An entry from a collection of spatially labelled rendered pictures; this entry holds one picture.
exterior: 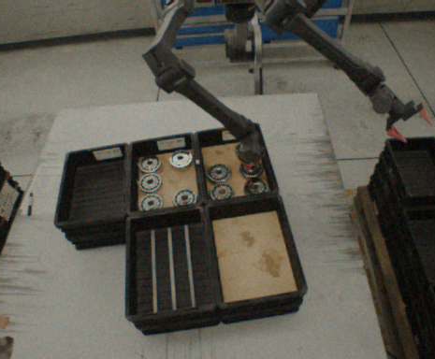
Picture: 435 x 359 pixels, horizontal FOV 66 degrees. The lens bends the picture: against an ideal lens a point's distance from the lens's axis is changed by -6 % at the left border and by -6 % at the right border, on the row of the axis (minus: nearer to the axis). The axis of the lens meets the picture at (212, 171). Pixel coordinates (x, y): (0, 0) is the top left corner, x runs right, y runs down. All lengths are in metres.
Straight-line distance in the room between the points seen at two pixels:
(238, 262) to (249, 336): 0.27
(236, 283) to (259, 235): 0.22
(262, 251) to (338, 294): 0.34
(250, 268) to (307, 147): 0.78
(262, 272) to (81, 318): 0.73
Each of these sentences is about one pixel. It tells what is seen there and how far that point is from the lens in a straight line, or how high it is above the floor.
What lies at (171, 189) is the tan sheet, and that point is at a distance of 1.54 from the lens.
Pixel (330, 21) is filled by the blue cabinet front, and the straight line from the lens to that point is 3.38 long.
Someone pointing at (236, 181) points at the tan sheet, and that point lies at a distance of 1.52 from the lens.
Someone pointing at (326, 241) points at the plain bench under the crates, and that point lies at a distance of 1.55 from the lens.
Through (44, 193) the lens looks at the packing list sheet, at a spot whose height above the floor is 0.70.
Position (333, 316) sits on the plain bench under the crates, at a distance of 1.44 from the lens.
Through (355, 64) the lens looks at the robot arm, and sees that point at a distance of 1.18.
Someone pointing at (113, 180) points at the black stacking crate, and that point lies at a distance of 1.65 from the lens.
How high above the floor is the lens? 2.05
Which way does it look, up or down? 51 degrees down
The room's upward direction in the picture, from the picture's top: 8 degrees counter-clockwise
